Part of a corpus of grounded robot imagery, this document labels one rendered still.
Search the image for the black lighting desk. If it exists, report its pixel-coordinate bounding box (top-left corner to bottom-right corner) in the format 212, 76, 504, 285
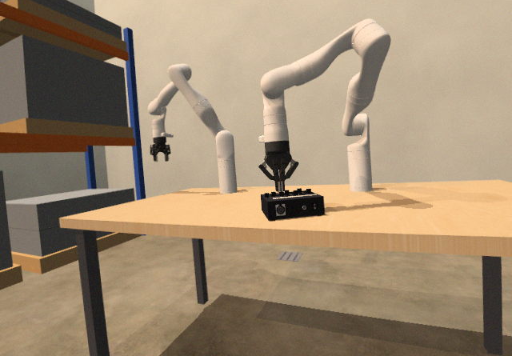
261, 188, 325, 221

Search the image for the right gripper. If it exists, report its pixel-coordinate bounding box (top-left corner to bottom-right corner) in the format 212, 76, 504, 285
150, 137, 171, 162

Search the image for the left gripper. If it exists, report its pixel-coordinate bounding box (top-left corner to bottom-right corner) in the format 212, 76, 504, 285
258, 141, 299, 193

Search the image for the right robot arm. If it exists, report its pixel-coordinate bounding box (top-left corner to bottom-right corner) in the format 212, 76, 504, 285
148, 64, 238, 194

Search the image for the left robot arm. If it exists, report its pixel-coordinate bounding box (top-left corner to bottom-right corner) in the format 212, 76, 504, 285
259, 19, 391, 192

